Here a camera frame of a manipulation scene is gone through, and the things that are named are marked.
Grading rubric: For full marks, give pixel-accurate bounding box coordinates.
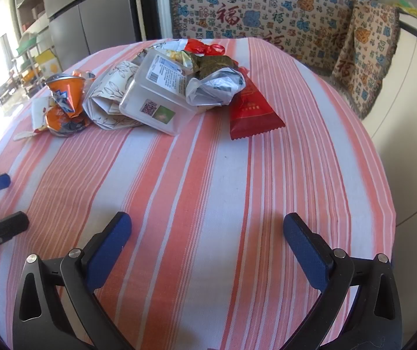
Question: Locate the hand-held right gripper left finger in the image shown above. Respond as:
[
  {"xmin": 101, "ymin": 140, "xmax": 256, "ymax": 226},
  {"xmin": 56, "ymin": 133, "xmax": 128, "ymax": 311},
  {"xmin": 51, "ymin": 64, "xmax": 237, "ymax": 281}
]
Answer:
[{"xmin": 12, "ymin": 211, "xmax": 136, "ymax": 350}]

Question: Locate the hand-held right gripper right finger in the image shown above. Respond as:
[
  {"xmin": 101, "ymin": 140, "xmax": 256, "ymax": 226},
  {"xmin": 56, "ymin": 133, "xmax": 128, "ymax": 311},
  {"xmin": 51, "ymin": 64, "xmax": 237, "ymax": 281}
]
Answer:
[{"xmin": 282, "ymin": 212, "xmax": 403, "ymax": 350}]

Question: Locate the white paper wrapper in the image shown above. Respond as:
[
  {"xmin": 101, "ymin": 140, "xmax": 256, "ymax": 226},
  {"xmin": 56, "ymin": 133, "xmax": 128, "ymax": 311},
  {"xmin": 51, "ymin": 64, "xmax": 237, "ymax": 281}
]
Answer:
[{"xmin": 13, "ymin": 97, "xmax": 54, "ymax": 143}]

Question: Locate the crushed orange drink can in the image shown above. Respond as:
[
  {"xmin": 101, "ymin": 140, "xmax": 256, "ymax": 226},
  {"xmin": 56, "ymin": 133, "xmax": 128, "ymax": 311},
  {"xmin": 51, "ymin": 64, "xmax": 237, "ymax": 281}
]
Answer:
[{"xmin": 44, "ymin": 73, "xmax": 93, "ymax": 138}]

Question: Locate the red snack packet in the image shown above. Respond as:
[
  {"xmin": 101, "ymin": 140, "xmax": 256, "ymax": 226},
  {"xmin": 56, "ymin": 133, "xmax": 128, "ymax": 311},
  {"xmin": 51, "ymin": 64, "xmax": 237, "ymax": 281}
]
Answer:
[{"xmin": 229, "ymin": 67, "xmax": 286, "ymax": 141}]

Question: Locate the floral print paper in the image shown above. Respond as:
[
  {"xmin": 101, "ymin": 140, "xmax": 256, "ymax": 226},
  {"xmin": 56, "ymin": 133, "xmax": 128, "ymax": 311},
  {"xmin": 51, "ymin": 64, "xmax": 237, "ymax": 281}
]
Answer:
[{"xmin": 82, "ymin": 60, "xmax": 145, "ymax": 131}]

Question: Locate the clear plastic food container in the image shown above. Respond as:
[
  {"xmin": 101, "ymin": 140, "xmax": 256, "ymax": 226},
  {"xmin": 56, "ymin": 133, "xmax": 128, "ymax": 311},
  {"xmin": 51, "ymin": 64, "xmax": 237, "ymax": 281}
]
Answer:
[{"xmin": 119, "ymin": 49, "xmax": 199, "ymax": 137}]

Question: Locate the white plastic bag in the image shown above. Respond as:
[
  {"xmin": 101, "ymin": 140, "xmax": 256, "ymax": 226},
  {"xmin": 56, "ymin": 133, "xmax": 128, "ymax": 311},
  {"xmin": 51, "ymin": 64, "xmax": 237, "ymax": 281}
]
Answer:
[{"xmin": 186, "ymin": 67, "xmax": 247, "ymax": 107}]

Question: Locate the green-brown wrapper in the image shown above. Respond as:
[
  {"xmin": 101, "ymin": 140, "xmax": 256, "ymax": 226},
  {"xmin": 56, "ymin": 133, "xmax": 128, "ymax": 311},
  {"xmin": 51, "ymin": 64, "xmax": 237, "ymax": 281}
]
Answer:
[{"xmin": 184, "ymin": 52, "xmax": 239, "ymax": 80}]

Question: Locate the pink striped tablecloth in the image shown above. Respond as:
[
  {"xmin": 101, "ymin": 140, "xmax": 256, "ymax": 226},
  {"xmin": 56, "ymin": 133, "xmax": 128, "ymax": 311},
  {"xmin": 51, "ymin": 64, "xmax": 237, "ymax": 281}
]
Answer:
[{"xmin": 0, "ymin": 37, "xmax": 398, "ymax": 350}]

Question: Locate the storage shelf rack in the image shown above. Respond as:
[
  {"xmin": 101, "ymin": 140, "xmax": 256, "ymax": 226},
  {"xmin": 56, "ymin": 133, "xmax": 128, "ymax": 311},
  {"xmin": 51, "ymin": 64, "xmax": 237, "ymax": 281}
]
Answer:
[{"xmin": 0, "ymin": 0, "xmax": 64, "ymax": 107}]

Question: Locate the white cabinet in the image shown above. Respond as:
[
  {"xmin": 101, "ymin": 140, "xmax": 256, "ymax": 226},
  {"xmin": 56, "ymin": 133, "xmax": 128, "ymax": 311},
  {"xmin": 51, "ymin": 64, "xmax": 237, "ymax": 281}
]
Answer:
[{"xmin": 361, "ymin": 7, "xmax": 417, "ymax": 249}]

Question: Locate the grey refrigerator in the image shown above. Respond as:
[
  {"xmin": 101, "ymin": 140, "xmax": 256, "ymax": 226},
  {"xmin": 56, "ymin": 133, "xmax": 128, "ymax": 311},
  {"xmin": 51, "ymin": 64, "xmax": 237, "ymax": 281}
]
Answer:
[{"xmin": 40, "ymin": 0, "xmax": 138, "ymax": 73}]

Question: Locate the small patterned woven blanket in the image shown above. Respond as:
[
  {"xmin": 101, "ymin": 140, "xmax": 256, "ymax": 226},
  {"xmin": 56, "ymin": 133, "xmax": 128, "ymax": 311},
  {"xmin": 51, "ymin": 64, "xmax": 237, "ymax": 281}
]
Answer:
[{"xmin": 330, "ymin": 0, "xmax": 401, "ymax": 119}]

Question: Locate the silver yellow snack wrapper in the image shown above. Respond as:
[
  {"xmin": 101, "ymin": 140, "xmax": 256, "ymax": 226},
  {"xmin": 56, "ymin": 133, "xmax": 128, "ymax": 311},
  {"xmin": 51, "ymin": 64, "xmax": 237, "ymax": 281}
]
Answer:
[{"xmin": 149, "ymin": 40, "xmax": 188, "ymax": 61}]

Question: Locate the red cellophane wrapper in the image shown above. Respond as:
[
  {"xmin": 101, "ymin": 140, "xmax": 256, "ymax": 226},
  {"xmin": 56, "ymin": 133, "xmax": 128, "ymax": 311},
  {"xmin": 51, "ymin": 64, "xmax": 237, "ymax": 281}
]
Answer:
[{"xmin": 184, "ymin": 38, "xmax": 226, "ymax": 55}]

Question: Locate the large patterned woven blanket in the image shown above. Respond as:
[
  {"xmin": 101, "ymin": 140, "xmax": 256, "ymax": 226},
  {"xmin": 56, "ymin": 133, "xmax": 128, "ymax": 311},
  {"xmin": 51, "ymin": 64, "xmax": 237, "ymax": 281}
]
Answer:
[{"xmin": 168, "ymin": 0, "xmax": 358, "ymax": 78}]

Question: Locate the yellow-green cloth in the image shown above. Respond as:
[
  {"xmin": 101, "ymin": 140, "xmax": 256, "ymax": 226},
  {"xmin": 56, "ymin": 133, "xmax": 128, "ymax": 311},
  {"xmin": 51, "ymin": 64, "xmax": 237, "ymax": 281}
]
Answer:
[{"xmin": 392, "ymin": 1, "xmax": 417, "ymax": 22}]

